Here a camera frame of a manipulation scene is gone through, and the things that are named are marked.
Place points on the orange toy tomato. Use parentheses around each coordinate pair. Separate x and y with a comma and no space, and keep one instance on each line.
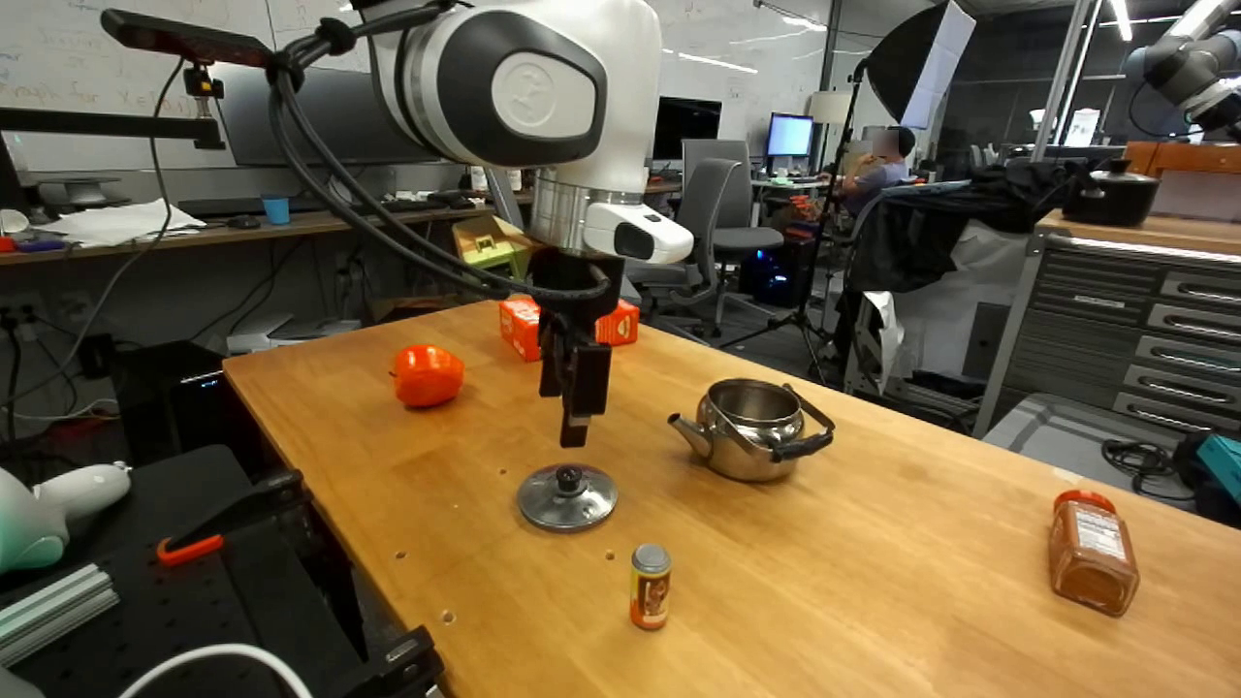
(429,374)

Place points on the silver metal kettle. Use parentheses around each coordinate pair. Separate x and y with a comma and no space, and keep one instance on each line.
(755,432)

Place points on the orange cracker box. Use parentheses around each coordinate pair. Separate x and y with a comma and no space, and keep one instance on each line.
(521,327)

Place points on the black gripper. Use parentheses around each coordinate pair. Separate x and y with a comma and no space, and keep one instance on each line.
(571,291)

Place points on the blue cup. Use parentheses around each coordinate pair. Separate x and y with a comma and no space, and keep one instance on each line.
(276,210)

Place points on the orange spice bottle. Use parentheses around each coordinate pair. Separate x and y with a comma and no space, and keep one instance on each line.
(1091,558)

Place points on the seated person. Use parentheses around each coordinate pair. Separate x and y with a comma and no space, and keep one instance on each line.
(881,167)

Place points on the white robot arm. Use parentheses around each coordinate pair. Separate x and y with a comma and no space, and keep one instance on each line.
(553,87)

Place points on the teal and black bag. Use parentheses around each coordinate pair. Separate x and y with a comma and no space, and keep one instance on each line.
(1202,472)

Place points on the silver kettle lid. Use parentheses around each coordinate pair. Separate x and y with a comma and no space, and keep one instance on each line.
(569,498)

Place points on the black pot on cabinet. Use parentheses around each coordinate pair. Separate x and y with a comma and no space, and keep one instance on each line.
(1109,201)

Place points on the grey drawer cabinet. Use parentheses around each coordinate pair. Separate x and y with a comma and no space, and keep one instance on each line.
(1134,321)

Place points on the computer monitor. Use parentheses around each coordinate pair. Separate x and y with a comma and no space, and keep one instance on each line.
(787,136)

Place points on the black camera on boom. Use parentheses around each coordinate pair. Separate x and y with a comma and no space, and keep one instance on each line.
(189,40)

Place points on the orange handled clamp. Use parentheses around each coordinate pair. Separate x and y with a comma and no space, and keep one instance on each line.
(211,532)

